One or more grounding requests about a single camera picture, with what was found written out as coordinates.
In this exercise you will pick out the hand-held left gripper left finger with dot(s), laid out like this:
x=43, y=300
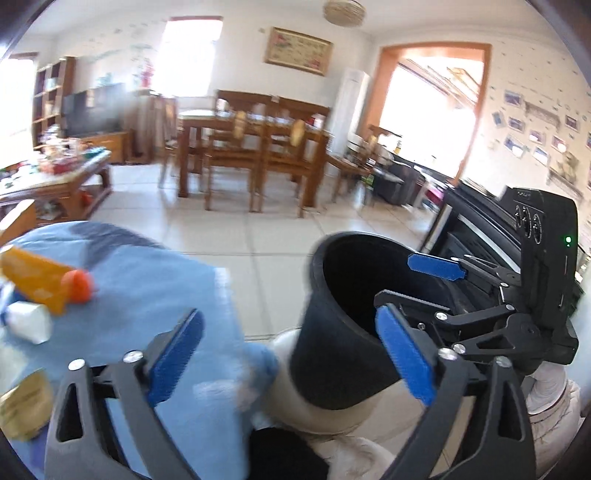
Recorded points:
x=178, y=360

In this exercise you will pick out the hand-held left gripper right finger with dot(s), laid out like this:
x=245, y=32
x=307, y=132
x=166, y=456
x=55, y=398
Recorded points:
x=406, y=357

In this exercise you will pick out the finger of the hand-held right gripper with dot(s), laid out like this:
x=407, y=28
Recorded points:
x=485, y=339
x=434, y=266

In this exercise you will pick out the black plastic bin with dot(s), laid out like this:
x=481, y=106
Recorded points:
x=341, y=332

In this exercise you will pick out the small white bottle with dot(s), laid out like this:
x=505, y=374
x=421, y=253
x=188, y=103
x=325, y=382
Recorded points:
x=30, y=321

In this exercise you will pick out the yellow snack packet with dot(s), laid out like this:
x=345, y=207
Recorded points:
x=25, y=406

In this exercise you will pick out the orange pill bottle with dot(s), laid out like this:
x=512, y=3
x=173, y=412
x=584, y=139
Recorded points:
x=37, y=277

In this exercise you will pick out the black ridged furniture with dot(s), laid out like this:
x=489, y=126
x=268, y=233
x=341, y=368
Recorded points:
x=475, y=217

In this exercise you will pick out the blue tablecloth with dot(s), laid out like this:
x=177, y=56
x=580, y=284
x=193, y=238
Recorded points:
x=138, y=286

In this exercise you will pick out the dark grey sofa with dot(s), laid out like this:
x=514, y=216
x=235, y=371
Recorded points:
x=401, y=182

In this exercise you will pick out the wooden side chair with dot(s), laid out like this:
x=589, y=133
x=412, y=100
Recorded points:
x=344, y=164

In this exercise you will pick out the dark cloth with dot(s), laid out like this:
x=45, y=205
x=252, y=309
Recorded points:
x=286, y=454

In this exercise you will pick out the white standing air conditioner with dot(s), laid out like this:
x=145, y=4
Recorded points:
x=348, y=110

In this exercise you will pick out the wooden coffee table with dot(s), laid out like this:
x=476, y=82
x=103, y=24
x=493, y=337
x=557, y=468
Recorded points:
x=69, y=181

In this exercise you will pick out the wooden television stand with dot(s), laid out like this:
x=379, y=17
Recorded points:
x=113, y=145

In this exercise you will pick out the pile of household items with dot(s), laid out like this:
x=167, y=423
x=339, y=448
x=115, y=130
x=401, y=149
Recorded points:
x=60, y=154

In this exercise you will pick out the wooden dining table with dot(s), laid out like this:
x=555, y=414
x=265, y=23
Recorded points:
x=194, y=121

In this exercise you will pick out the tall wooden plant stand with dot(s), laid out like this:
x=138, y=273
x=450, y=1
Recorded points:
x=147, y=120

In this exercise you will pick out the black flat television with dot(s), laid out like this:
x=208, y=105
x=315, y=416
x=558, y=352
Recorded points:
x=92, y=110

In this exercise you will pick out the round ceiling lamp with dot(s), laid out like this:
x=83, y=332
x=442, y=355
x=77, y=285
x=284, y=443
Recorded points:
x=344, y=9

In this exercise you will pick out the red flower vase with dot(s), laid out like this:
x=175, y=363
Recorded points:
x=147, y=74

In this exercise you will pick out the wooden bookshelf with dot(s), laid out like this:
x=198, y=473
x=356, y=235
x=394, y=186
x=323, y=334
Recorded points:
x=68, y=78

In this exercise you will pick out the bright window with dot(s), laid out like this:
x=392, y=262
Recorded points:
x=191, y=55
x=16, y=101

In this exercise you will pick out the group of wall photos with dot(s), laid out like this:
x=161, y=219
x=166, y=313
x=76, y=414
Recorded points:
x=531, y=134

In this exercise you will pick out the orange arched door frame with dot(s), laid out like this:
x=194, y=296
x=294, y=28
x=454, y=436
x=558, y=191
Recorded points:
x=385, y=83

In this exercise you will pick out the framed wall picture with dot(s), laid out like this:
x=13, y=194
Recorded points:
x=298, y=50

